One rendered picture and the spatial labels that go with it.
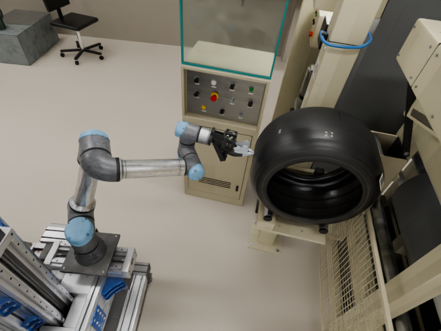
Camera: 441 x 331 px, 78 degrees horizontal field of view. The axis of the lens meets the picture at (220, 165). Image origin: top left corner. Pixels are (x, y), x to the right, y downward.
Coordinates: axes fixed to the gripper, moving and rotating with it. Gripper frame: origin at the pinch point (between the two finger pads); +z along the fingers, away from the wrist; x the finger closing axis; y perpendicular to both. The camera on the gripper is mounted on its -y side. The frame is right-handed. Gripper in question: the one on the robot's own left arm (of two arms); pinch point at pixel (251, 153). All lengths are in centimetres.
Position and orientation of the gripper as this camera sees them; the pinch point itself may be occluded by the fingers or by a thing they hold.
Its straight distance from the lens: 124.8
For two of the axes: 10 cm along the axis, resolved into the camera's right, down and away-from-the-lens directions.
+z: 9.6, 2.9, -0.1
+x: 2.1, -7.0, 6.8
